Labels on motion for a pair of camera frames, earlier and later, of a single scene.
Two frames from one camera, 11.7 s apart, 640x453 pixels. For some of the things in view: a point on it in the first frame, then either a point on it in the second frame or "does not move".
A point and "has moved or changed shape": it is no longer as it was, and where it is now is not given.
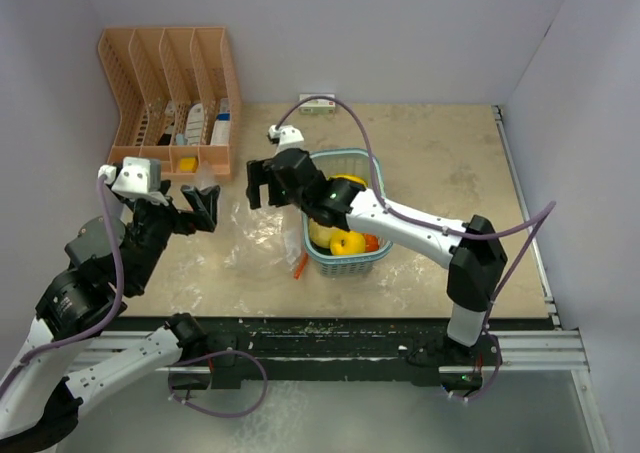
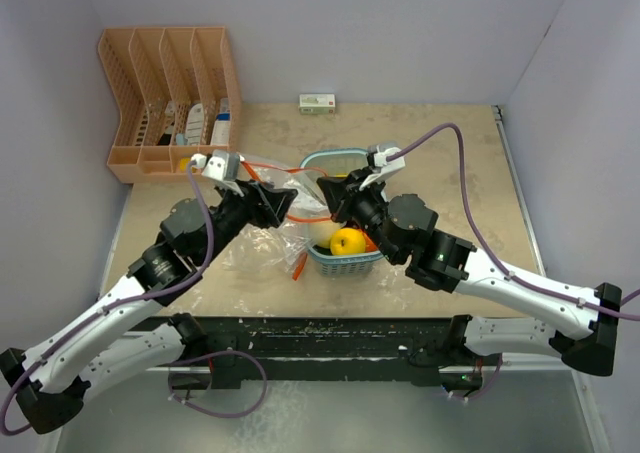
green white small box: (318, 106) does not move
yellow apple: (347, 243) does not move
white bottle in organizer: (195, 123) does not move
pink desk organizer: (178, 96) does not move
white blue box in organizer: (221, 131) does not move
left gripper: (204, 204) -> (266, 206)
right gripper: (258, 175) -> (342, 193)
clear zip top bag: (264, 242) has moved or changed shape
